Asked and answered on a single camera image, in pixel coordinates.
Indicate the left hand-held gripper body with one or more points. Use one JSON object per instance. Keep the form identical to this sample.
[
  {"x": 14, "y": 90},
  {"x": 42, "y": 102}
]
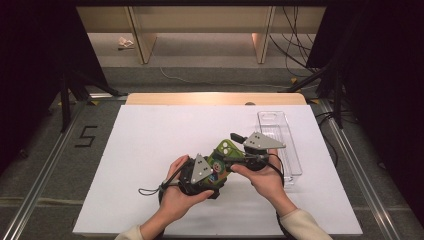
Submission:
[{"x": 200, "y": 170}]

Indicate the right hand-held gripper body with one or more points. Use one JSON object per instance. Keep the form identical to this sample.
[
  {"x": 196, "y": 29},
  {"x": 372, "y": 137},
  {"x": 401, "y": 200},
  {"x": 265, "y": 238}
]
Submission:
[{"x": 261, "y": 141}]

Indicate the green clown phone case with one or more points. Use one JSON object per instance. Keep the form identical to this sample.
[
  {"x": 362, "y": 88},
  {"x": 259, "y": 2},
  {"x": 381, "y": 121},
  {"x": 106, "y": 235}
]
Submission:
[{"x": 226, "y": 151}]

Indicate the clear plastic tray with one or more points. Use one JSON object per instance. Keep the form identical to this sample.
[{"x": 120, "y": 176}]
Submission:
[{"x": 276, "y": 123}]

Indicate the person's right hand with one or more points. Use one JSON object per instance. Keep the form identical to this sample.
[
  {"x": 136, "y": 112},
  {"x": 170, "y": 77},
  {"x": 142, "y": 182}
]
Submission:
[{"x": 266, "y": 183}]

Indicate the person's left hand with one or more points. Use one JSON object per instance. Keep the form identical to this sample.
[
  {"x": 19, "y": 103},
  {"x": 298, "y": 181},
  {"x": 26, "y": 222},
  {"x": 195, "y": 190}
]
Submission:
[{"x": 176, "y": 200}]

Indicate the white table sheet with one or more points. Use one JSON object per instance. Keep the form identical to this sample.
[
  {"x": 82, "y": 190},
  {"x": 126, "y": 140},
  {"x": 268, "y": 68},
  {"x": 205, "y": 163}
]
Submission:
[{"x": 150, "y": 133}]

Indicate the yellow tape piece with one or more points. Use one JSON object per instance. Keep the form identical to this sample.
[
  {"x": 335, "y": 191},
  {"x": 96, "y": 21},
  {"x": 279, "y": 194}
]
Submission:
[
  {"x": 93, "y": 103},
  {"x": 293, "y": 80},
  {"x": 314, "y": 101}
]

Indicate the black metal stand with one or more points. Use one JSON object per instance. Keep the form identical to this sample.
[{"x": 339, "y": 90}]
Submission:
[
  {"x": 65, "y": 106},
  {"x": 338, "y": 100}
]

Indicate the beige long desk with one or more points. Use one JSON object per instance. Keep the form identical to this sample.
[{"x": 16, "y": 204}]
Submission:
[{"x": 200, "y": 20}]

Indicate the black curtain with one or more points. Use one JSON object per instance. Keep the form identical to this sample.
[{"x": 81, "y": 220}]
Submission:
[
  {"x": 33, "y": 66},
  {"x": 383, "y": 83}
]

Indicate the crumpled white paper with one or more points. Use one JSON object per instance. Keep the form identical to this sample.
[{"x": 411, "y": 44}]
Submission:
[{"x": 125, "y": 43}]

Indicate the aluminium floor rail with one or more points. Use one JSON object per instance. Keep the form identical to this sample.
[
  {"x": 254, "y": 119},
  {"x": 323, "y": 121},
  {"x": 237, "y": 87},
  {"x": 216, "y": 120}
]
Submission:
[
  {"x": 360, "y": 173},
  {"x": 43, "y": 180}
]

